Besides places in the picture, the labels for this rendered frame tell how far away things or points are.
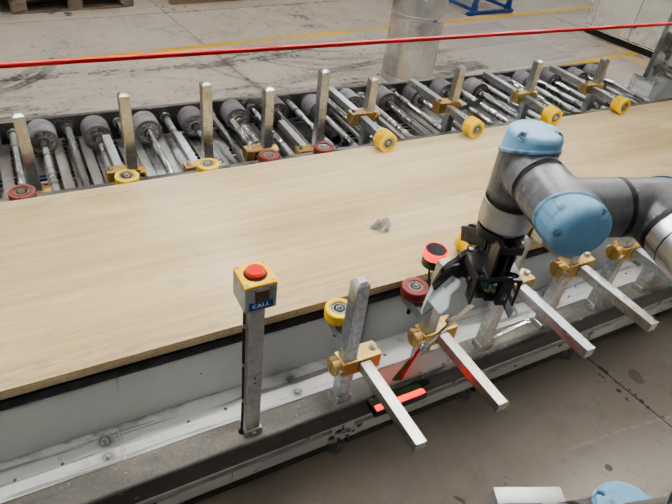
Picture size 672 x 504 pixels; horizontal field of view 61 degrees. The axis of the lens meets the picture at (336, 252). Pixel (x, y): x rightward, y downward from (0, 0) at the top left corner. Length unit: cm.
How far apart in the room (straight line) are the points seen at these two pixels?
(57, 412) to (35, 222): 60
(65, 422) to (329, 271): 79
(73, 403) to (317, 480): 104
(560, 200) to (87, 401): 123
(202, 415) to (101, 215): 69
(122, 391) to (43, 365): 22
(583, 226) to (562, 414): 210
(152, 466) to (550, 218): 111
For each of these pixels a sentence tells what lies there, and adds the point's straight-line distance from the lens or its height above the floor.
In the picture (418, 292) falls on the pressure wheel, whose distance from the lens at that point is 164.
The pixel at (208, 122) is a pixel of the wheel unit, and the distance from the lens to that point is 218.
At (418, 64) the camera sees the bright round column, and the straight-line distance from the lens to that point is 542.
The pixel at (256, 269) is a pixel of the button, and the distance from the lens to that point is 114.
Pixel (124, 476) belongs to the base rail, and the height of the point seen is 70.
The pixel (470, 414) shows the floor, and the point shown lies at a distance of 259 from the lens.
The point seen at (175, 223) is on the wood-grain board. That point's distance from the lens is 183.
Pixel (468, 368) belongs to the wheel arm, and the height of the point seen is 86.
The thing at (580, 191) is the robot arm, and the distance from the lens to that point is 71.
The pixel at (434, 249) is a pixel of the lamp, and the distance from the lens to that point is 147.
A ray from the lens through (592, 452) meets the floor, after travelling 270.
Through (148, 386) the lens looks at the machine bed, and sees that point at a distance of 160.
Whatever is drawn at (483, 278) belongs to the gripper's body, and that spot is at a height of 145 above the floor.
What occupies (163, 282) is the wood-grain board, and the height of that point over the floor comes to 90.
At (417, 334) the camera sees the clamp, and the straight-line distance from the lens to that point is 158.
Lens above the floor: 197
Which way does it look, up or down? 38 degrees down
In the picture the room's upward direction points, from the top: 8 degrees clockwise
